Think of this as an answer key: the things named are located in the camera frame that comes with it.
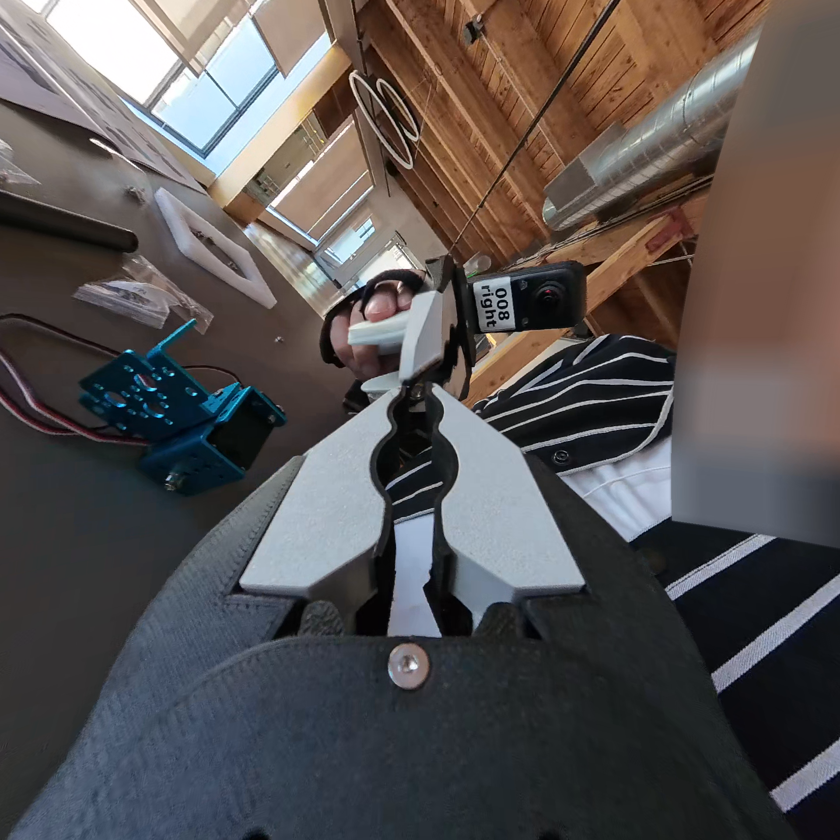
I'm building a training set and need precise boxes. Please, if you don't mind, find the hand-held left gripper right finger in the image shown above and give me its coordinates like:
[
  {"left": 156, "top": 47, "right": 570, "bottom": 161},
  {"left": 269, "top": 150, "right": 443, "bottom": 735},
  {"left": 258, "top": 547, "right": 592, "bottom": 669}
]
[{"left": 425, "top": 384, "right": 586, "bottom": 636}]

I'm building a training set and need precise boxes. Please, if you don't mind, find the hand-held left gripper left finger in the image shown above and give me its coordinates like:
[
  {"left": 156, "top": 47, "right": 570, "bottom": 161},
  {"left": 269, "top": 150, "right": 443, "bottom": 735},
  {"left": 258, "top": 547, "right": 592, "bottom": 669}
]
[{"left": 239, "top": 386, "right": 403, "bottom": 636}]

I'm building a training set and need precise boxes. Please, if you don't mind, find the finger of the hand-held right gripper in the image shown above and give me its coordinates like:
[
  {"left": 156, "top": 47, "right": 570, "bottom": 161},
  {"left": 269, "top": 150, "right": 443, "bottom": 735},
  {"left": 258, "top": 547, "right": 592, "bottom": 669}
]
[{"left": 398, "top": 290, "right": 462, "bottom": 388}]

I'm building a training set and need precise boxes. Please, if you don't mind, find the blue servo bracket assembly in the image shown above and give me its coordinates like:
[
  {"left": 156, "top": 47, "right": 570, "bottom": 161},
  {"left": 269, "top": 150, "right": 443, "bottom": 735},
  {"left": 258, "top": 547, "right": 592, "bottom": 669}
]
[{"left": 78, "top": 319, "right": 288, "bottom": 498}]

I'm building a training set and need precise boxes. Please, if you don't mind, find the person's right hand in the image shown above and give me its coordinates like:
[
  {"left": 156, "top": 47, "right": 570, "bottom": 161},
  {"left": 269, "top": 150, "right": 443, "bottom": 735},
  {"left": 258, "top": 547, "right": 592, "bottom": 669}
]
[{"left": 330, "top": 289, "right": 416, "bottom": 385}]

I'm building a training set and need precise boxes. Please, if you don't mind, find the light wooden brace beam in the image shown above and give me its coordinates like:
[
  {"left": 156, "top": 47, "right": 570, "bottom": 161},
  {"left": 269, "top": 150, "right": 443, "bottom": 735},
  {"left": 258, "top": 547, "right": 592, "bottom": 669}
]
[{"left": 467, "top": 209, "right": 698, "bottom": 403}]

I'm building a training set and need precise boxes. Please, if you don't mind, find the person in striped shirt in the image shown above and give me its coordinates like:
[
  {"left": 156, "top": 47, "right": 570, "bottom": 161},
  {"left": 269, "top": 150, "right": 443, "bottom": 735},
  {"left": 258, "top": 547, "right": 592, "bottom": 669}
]
[{"left": 469, "top": 333, "right": 840, "bottom": 840}]

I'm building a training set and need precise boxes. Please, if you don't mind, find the ceiling sprinkler pipe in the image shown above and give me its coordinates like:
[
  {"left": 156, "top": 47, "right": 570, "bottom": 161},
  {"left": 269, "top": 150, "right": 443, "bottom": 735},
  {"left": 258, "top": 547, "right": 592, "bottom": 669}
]
[{"left": 448, "top": 0, "right": 623, "bottom": 258}]

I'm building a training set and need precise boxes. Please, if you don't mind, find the pale wooden window column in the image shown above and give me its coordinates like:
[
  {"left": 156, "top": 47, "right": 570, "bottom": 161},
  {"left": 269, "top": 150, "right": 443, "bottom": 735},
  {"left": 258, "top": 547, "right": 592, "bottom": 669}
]
[{"left": 209, "top": 41, "right": 355, "bottom": 227}]

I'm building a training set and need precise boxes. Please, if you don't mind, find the small clear plastic bag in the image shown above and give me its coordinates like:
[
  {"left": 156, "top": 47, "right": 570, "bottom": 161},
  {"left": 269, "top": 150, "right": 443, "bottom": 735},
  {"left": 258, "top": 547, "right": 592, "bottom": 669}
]
[
  {"left": 72, "top": 281, "right": 177, "bottom": 330},
  {"left": 121, "top": 255, "right": 215, "bottom": 317}
]

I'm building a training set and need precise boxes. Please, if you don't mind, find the black screwdriver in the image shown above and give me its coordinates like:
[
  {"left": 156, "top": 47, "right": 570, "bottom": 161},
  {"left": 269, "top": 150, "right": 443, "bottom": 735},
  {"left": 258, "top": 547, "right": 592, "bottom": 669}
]
[{"left": 0, "top": 190, "right": 140, "bottom": 254}]

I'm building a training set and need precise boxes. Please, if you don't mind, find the large window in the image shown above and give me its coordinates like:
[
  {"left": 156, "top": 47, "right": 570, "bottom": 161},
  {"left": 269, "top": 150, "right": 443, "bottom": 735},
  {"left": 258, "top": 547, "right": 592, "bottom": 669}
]
[{"left": 39, "top": 0, "right": 332, "bottom": 158}]

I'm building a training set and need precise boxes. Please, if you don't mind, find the printed instruction sheet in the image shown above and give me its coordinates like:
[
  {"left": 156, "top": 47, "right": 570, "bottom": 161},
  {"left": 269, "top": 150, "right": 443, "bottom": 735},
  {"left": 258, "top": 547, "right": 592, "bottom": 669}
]
[{"left": 0, "top": 0, "right": 206, "bottom": 193}]

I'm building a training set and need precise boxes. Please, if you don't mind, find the clear bag of small screws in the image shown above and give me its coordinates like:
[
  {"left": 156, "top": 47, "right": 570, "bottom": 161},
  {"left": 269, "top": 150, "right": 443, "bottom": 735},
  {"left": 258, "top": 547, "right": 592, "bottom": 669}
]
[{"left": 0, "top": 139, "right": 42, "bottom": 186}]

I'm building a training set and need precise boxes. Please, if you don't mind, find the large white ring light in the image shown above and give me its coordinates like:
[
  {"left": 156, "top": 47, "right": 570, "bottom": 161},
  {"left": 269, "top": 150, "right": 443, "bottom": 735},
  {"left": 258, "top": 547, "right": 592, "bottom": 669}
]
[{"left": 348, "top": 69, "right": 419, "bottom": 172}]

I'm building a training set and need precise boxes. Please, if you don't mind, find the metal air duct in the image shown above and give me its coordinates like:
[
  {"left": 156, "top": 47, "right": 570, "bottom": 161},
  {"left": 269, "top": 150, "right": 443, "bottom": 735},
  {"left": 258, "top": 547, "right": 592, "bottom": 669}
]
[{"left": 541, "top": 26, "right": 765, "bottom": 232}]

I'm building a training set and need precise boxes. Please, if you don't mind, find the small white ring light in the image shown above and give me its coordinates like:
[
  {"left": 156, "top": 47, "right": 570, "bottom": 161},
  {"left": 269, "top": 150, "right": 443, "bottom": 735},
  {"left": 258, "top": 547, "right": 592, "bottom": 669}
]
[{"left": 375, "top": 77, "right": 423, "bottom": 145}]

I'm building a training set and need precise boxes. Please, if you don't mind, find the white foam frame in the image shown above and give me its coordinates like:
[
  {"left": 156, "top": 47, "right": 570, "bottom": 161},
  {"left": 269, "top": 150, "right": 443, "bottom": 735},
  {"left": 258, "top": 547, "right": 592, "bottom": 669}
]
[{"left": 154, "top": 187, "right": 278, "bottom": 310}]

